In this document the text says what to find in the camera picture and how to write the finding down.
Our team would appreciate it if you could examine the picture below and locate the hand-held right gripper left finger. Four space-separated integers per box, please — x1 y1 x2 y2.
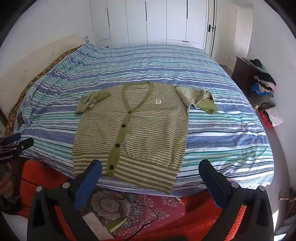
27 159 103 241

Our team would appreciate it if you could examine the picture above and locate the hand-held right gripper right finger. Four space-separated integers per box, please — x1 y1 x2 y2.
198 159 275 241

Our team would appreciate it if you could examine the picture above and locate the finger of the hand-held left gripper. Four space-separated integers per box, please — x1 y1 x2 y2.
6 133 22 143
0 138 35 152

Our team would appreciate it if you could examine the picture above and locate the green striped cardigan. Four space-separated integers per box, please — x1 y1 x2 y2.
73 81 220 194

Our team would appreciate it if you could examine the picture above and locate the pile of clothes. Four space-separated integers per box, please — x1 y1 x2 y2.
248 58 277 98

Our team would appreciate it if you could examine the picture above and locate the person's left hand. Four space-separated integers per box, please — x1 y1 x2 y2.
0 166 13 197

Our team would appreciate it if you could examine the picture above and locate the orange shaggy rug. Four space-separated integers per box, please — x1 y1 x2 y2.
9 160 249 241

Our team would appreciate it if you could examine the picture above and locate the blue striped blanket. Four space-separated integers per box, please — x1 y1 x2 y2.
14 43 274 197

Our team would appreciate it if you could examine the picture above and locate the white paper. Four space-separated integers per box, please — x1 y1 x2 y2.
82 212 116 241

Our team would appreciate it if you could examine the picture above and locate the green notebook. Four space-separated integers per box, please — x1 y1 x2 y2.
107 215 128 233

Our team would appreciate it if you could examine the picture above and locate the orange patterned bedsheet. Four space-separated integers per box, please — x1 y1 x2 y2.
6 47 81 137

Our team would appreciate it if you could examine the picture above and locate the red patterned rug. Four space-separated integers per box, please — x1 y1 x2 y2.
76 185 201 239

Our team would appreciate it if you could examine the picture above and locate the red and white bag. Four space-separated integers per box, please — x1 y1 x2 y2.
258 109 275 128

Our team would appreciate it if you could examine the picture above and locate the beige headboard cushion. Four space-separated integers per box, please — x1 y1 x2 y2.
0 35 82 112

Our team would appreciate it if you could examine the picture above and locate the dark wooden nightstand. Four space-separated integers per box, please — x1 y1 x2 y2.
231 56 259 93

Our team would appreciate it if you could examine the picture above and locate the white door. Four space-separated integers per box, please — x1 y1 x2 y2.
205 0 238 62

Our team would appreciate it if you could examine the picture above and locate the white wardrobe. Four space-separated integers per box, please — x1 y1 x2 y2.
90 0 208 50

